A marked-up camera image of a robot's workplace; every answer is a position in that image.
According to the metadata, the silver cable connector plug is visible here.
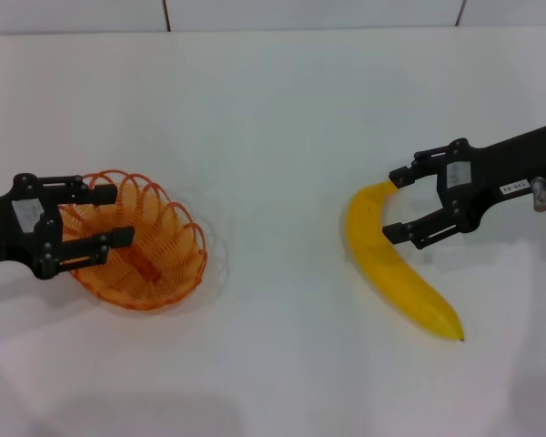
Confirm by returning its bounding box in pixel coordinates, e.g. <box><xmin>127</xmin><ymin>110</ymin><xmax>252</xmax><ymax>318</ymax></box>
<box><xmin>530</xmin><ymin>176</ymin><xmax>546</xmax><ymax>213</ymax></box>

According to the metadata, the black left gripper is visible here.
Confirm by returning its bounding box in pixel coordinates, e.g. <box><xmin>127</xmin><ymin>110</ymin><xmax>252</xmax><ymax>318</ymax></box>
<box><xmin>0</xmin><ymin>172</ymin><xmax>136</xmax><ymax>281</ymax></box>

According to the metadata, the yellow banana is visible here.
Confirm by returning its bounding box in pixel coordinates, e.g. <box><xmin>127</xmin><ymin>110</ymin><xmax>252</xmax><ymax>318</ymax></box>
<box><xmin>345</xmin><ymin>179</ymin><xmax>467</xmax><ymax>344</ymax></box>

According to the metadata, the orange wire basket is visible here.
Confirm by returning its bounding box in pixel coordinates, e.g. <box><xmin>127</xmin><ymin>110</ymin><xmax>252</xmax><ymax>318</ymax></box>
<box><xmin>56</xmin><ymin>168</ymin><xmax>209</xmax><ymax>313</ymax></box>

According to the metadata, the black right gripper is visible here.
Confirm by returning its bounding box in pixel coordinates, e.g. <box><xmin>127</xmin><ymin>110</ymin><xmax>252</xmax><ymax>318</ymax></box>
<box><xmin>381</xmin><ymin>124</ymin><xmax>546</xmax><ymax>251</ymax></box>

